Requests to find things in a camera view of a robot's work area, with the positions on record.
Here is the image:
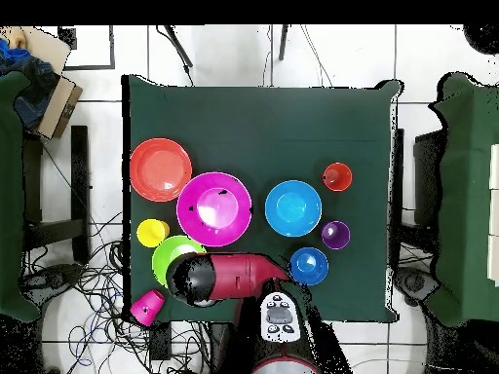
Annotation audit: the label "green bowl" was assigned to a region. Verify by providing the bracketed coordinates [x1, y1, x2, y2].
[151, 234, 208, 289]

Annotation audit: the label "large pink bowl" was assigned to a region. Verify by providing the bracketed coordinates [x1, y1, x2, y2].
[175, 171, 253, 248]

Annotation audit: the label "light blue bowl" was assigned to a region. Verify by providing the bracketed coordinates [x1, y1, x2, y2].
[264, 179, 324, 238]

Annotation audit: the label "dark green table cloth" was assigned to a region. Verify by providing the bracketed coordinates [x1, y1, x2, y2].
[121, 73, 405, 324]

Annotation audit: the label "small dark blue bowl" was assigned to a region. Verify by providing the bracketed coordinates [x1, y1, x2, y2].
[288, 246, 329, 287]

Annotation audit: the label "purple cup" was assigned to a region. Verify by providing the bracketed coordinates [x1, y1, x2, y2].
[321, 220, 352, 251]

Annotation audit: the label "orange cup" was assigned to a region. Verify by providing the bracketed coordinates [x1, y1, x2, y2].
[322, 162, 353, 193]

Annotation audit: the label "large shallow orange bowl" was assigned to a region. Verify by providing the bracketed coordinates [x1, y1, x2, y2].
[129, 137, 193, 203]

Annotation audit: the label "yellow cup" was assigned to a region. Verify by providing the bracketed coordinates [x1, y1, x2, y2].
[135, 218, 172, 249]

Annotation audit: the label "pink cup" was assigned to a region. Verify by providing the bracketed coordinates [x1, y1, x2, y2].
[129, 288, 167, 327]

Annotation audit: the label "black box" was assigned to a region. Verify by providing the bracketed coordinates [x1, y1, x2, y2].
[412, 129, 445, 228]

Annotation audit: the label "green cloth covered table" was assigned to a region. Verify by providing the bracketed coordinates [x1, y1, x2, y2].
[0, 70, 41, 323]
[423, 71, 499, 329]

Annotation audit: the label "white boxes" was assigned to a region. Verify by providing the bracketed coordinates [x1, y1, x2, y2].
[487, 142, 499, 288]

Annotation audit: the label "beige board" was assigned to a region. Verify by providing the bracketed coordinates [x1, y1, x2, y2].
[9, 25, 72, 76]

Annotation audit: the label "tangle of black cables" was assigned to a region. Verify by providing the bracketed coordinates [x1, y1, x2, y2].
[22, 209, 213, 374]

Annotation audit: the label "black stool frame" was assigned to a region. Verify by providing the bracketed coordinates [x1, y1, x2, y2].
[21, 125, 92, 267]

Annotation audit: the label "black camera tripod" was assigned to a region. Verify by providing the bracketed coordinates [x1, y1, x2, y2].
[155, 24, 290, 88]

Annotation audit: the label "black floor frame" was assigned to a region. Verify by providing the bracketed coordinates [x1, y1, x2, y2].
[57, 24, 117, 72]

